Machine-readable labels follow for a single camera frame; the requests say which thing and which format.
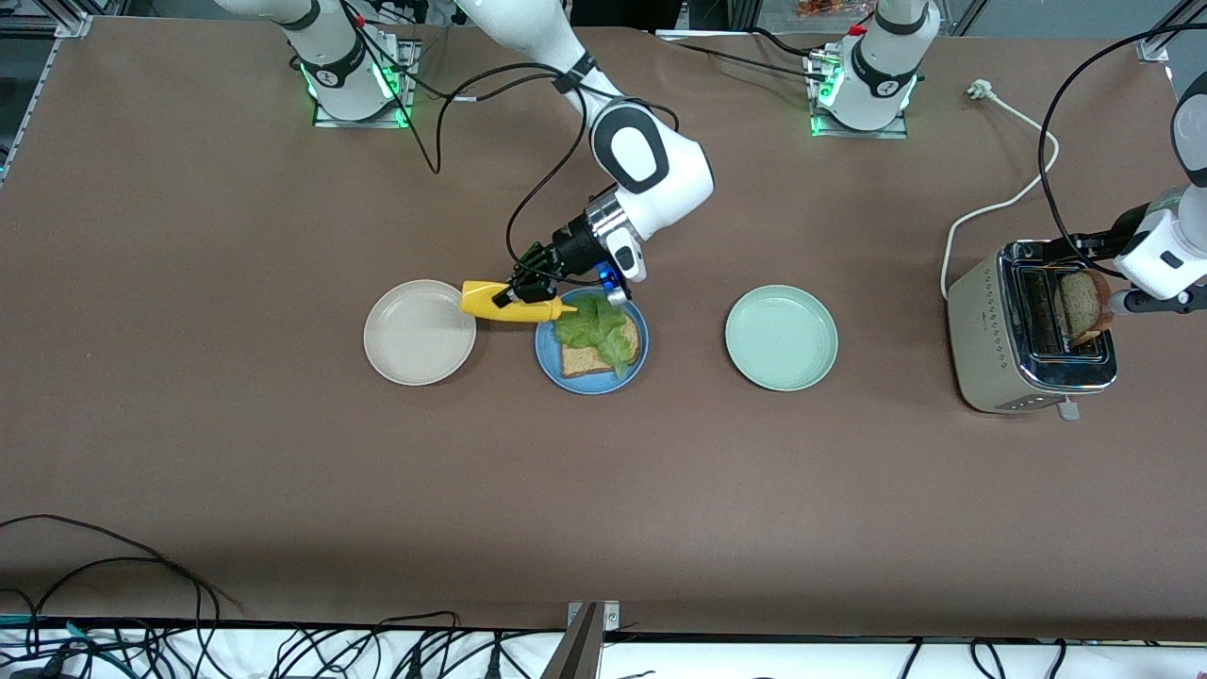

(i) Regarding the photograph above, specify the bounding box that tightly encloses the off-white plate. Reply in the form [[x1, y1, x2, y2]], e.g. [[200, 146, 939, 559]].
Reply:
[[363, 279, 478, 387]]

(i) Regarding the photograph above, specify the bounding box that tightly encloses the metal table edge bracket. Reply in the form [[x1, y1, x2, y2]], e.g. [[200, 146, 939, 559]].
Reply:
[[566, 600, 621, 631]]

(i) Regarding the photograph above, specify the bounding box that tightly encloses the aluminium frame rail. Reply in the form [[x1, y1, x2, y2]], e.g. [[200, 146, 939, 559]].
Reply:
[[0, 0, 128, 185], [1136, 0, 1207, 65]]

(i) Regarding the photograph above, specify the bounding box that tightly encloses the black base cable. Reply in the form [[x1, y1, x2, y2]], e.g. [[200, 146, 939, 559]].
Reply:
[[674, 40, 831, 81]]

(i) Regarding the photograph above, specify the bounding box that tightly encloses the yellow mustard squeeze bottle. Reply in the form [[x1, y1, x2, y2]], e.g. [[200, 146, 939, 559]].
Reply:
[[459, 280, 578, 324]]

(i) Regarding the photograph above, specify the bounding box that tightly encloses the blue plate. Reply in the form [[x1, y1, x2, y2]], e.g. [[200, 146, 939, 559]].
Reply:
[[534, 287, 650, 395]]

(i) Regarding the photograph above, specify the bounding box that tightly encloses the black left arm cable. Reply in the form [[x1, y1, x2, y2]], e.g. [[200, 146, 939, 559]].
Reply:
[[1038, 31, 1207, 254]]

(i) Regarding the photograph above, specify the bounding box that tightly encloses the green lettuce leaf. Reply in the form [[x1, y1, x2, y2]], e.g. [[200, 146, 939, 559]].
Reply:
[[553, 293, 641, 381]]

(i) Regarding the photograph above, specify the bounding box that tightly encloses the grey metal pole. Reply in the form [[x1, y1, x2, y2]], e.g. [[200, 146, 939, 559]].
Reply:
[[539, 604, 604, 679]]

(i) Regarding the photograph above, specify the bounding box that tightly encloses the pale green plate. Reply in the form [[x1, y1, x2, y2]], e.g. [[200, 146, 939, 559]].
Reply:
[[724, 284, 839, 392]]

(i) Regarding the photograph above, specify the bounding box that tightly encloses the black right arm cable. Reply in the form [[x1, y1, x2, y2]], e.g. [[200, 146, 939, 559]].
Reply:
[[339, 0, 682, 284]]

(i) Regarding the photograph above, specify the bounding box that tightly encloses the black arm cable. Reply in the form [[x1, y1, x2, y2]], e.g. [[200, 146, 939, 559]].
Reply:
[[1038, 31, 1207, 254], [339, 0, 682, 284]]

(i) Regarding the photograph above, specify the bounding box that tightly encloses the brown bread slice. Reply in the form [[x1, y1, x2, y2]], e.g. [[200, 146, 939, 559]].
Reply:
[[1055, 268, 1116, 348], [560, 316, 643, 380]]

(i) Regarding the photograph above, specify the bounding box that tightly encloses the cream and chrome toaster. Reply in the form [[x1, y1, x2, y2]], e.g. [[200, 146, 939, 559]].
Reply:
[[946, 239, 1120, 422]]

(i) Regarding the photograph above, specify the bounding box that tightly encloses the white toaster power cord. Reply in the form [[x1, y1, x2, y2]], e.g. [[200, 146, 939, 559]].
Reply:
[[940, 79, 1062, 301]]

